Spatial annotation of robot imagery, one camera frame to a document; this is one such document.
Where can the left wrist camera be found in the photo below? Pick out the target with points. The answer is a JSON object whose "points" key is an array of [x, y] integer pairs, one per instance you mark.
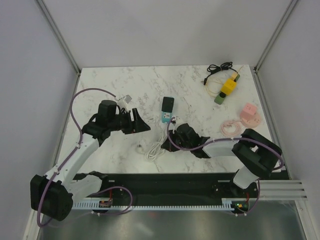
{"points": [[124, 102]]}

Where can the green power strip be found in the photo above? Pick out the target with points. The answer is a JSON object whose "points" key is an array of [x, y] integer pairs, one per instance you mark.
{"points": [[220, 98]]}

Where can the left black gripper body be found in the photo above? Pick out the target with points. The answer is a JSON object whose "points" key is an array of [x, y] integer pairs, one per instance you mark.
{"points": [[122, 122]]}

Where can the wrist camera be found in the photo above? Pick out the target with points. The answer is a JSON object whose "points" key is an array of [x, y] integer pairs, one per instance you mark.
{"points": [[124, 102], [176, 121]]}

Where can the teal power strip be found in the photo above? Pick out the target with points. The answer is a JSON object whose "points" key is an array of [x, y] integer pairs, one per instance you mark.
{"points": [[165, 117]]}

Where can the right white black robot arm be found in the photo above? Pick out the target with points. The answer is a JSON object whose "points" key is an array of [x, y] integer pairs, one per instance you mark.
{"points": [[258, 155]]}

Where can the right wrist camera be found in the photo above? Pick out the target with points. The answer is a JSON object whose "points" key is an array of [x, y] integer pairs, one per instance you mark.
{"points": [[176, 121]]}

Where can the yellow cube socket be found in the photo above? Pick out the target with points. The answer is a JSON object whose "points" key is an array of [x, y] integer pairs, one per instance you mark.
{"points": [[228, 87]]}

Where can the left aluminium frame post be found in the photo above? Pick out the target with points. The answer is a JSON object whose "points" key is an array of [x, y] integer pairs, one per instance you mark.
{"points": [[58, 35]]}

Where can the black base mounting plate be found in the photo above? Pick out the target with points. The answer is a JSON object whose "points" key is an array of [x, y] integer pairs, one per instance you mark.
{"points": [[171, 189]]}

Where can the aluminium frame post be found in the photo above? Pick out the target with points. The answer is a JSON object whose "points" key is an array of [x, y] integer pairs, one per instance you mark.
{"points": [[58, 35], [276, 33]]}

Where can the black cube plug adapter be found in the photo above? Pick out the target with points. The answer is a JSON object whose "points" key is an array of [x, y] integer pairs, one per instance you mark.
{"points": [[167, 104]]}

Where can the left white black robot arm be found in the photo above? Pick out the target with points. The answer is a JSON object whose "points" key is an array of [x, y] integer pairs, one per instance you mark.
{"points": [[55, 193]]}

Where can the white slotted cable duct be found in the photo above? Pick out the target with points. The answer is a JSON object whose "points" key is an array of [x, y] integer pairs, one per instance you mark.
{"points": [[97, 204]]}

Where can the right aluminium frame post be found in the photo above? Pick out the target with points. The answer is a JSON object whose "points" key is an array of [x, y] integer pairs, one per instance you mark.
{"points": [[276, 33]]}

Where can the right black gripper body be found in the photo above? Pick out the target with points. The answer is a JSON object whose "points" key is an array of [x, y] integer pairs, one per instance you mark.
{"points": [[176, 139]]}

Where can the pink cube socket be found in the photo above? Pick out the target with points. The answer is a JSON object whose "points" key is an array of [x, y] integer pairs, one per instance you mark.
{"points": [[249, 116]]}

